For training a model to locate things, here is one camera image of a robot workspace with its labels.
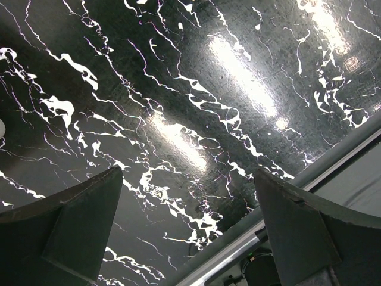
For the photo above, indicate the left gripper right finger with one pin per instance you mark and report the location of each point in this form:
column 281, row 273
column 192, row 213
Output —
column 316, row 241

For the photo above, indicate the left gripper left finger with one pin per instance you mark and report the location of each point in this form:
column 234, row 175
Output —
column 61, row 239

